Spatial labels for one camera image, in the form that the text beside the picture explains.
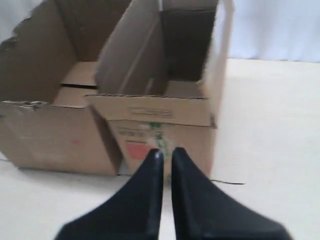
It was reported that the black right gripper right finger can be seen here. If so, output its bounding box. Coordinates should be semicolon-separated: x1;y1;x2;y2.
171;147;290;240

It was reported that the taped cardboard box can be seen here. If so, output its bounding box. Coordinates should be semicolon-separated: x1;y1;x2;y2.
85;0;235;176

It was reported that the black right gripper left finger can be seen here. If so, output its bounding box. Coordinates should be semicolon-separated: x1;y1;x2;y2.
55;148;164;240

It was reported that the large open cardboard box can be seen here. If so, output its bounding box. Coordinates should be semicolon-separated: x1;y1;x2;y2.
0;0;161;176

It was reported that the thin black cable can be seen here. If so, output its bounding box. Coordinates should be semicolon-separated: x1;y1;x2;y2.
211;178;246;186

